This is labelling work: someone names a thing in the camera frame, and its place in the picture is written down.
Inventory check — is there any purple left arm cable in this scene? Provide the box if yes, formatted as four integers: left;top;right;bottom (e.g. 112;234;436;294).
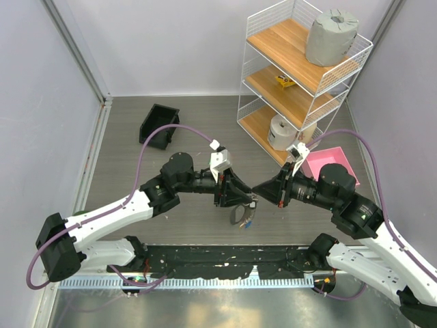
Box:
26;124;214;290

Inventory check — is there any yellow toy on shelf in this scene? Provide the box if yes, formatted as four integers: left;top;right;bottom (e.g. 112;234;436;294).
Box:
275;75;296;90

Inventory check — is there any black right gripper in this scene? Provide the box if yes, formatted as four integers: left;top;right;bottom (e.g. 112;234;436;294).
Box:
253;161;339;210

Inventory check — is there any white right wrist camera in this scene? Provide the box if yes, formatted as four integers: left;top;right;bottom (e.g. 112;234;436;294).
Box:
287;140;310;176

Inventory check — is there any white wire wooden shelf rack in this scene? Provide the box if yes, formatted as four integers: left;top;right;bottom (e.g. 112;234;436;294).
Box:
237;1;373;165

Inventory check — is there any white labelled paper roll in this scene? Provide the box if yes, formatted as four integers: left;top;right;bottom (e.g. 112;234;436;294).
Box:
268;115;296;151

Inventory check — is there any white slotted cable duct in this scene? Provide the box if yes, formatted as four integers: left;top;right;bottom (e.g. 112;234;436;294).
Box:
58;273;314;290

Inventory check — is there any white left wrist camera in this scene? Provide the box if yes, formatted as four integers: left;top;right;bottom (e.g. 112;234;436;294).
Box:
210;149;232;182

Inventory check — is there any black plastic storage bin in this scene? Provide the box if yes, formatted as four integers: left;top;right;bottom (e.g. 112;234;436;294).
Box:
139;103;180;150

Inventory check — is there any grey wrapped paper roll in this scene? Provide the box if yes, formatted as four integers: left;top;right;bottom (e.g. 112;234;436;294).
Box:
305;9;359;67

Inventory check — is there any beige cup on shelf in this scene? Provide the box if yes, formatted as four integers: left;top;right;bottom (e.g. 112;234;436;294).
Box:
298;122;317;144

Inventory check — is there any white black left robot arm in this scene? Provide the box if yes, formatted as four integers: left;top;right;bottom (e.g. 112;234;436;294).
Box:
36;150;257;282

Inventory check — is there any green round fruit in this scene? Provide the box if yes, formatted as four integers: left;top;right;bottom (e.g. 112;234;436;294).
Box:
72;210;87;216

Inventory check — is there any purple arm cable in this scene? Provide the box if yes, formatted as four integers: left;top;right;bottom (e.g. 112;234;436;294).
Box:
305;128;437;284
26;124;214;290

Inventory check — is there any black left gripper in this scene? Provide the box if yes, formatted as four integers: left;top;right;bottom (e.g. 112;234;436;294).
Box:
175;166;253;206

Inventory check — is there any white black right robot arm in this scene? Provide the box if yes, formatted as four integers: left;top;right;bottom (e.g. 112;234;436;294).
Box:
253;163;436;327

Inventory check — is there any pink plastic tray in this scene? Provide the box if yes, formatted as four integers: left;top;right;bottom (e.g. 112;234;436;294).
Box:
301;146;360;186

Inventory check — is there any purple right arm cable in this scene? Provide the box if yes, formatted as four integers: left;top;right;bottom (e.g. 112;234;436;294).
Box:
305;128;437;284

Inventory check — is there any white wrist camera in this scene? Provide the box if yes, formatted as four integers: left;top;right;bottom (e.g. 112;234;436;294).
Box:
210;149;232;182
287;140;310;176

